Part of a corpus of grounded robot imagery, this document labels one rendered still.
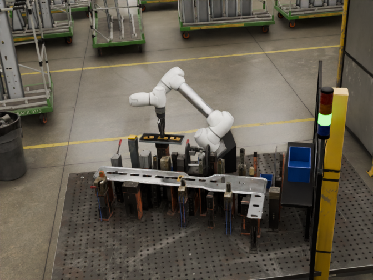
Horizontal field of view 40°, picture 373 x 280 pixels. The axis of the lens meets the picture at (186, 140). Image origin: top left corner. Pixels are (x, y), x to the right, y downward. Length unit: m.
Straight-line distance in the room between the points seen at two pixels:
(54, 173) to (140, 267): 2.83
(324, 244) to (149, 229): 1.33
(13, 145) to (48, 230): 1.24
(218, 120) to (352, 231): 1.44
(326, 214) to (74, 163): 3.78
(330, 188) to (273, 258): 0.76
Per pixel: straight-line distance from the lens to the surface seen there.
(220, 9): 10.82
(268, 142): 6.53
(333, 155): 3.13
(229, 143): 4.58
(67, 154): 6.62
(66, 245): 4.00
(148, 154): 4.14
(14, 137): 6.08
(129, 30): 10.42
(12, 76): 7.65
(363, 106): 6.13
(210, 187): 3.88
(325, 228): 3.43
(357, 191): 4.47
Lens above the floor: 3.18
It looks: 29 degrees down
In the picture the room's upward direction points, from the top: 3 degrees counter-clockwise
